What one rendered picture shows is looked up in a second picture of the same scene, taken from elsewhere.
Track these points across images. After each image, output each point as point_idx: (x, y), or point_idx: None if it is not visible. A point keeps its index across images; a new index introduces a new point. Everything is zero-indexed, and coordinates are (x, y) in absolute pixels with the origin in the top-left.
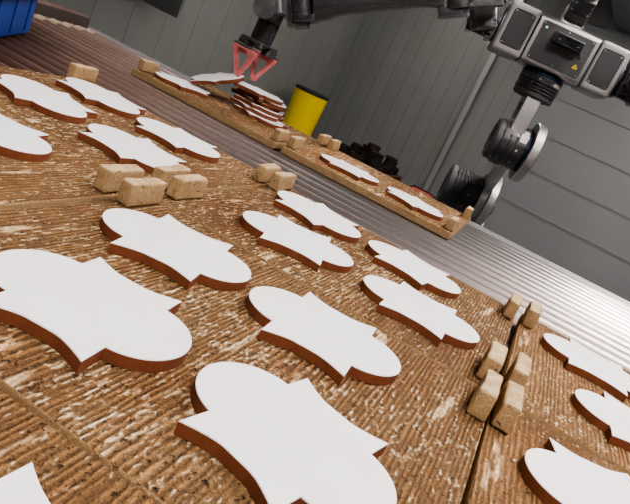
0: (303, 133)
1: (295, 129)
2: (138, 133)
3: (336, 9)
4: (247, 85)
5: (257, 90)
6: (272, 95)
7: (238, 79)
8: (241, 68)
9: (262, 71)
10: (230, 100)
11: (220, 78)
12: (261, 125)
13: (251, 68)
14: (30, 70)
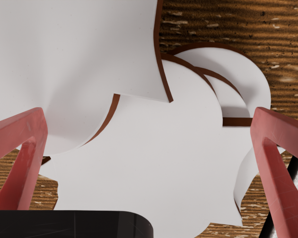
0: (251, 223)
1: (255, 206)
2: None
3: None
4: (122, 140)
5: (122, 183)
6: (208, 207)
7: None
8: (13, 169)
9: (270, 200)
10: (201, 12)
11: None
12: (30, 201)
13: (285, 125)
14: None
